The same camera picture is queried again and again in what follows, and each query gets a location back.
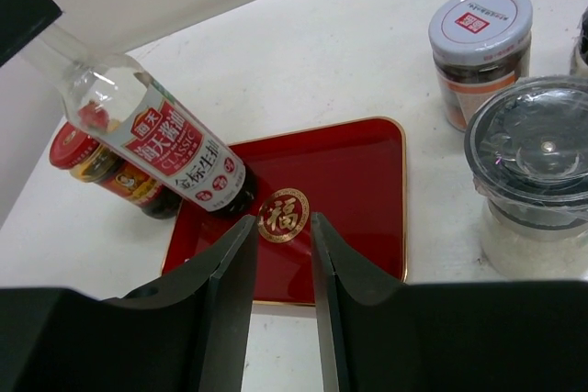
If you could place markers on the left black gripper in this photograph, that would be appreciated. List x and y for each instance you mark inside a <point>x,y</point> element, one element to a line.
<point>21,22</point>

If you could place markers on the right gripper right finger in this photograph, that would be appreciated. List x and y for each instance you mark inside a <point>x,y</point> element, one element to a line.
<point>363,326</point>

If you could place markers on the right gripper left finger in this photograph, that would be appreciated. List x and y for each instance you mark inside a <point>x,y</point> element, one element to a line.
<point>187,330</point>

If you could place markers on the soy sauce bottle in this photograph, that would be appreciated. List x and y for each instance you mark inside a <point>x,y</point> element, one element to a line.
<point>112,98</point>

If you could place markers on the red lid chili sauce jar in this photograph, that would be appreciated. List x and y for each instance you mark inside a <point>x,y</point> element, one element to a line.
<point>89,161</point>

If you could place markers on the clear lid salt grinder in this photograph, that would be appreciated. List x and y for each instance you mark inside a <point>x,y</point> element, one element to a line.
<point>527,150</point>

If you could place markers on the red rectangular tray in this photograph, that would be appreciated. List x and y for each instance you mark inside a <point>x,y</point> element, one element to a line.
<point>354,173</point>

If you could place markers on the white lid spice jar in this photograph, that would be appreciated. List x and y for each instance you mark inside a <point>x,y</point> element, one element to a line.
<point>479,47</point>

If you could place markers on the black top pepper grinder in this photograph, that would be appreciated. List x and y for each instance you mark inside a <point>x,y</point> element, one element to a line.
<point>578,62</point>

